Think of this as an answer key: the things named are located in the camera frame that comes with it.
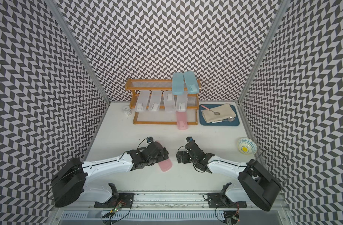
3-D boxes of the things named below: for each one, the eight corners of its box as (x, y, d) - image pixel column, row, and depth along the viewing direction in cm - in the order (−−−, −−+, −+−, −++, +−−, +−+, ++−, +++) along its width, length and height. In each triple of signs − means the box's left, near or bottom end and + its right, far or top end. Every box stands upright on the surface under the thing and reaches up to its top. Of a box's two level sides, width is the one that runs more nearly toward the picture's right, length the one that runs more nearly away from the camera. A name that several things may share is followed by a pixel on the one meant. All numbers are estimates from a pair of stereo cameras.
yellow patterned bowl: (234, 151, 94) (237, 147, 89) (235, 140, 99) (238, 135, 95) (252, 157, 91) (257, 153, 86) (253, 145, 97) (257, 140, 92)
